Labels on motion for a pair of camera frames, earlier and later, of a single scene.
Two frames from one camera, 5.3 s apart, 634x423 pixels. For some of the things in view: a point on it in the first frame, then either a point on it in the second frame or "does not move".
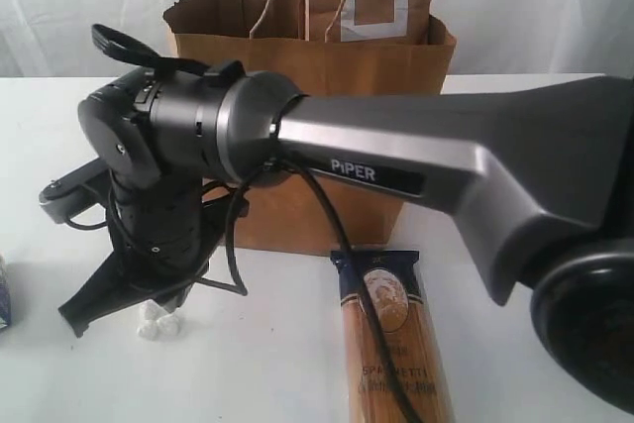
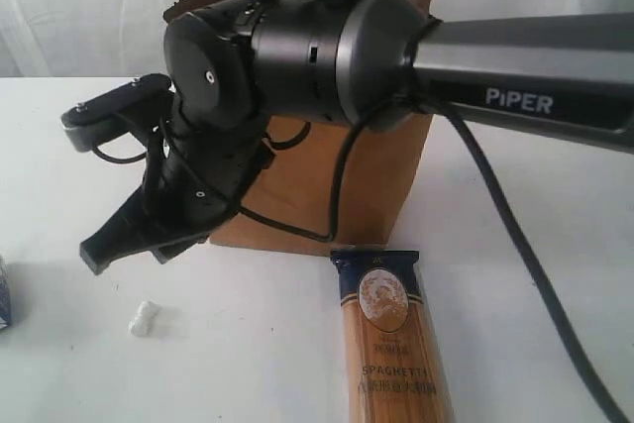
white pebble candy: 150,311 does not move
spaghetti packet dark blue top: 392,277 does not move
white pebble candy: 149,333 to 141,325
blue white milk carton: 6,306 does not move
